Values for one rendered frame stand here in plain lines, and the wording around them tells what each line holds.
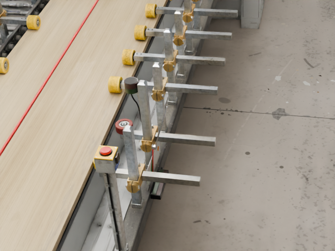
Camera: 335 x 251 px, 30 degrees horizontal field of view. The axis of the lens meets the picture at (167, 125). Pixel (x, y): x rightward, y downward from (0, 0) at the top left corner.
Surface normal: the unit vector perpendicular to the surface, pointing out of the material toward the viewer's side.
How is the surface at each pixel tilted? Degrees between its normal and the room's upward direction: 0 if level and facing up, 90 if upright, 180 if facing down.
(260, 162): 0
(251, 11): 90
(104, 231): 0
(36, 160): 0
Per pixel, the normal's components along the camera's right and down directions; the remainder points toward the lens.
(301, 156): -0.06, -0.79
